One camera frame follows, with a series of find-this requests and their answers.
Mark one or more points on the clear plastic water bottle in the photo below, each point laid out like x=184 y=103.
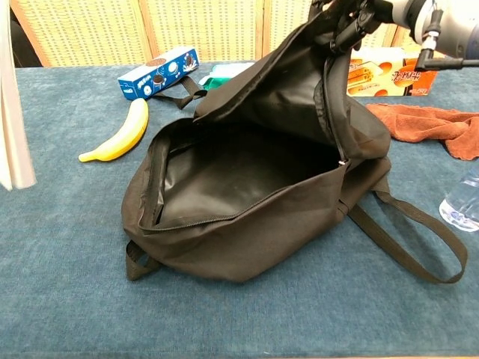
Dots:
x=464 y=205

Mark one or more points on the yellow and white book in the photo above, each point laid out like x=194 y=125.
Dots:
x=13 y=112

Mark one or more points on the blue table mat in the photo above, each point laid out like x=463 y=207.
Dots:
x=262 y=318

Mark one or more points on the right black-fingered robot hand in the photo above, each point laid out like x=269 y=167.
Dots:
x=351 y=26

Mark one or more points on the woven folding screen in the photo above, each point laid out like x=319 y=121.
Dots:
x=93 y=33

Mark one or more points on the green wet wipes pack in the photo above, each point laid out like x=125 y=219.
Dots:
x=221 y=75

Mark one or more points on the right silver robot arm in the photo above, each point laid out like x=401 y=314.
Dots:
x=445 y=26

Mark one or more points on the yellow banana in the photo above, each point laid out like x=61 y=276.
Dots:
x=123 y=138

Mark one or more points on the black fabric backpack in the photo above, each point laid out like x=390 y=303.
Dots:
x=262 y=232

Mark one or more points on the blue cookie box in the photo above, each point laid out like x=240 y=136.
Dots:
x=157 y=75

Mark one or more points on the orange snack box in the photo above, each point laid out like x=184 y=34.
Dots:
x=378 y=75

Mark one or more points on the brown towel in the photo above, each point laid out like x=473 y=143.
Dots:
x=423 y=125

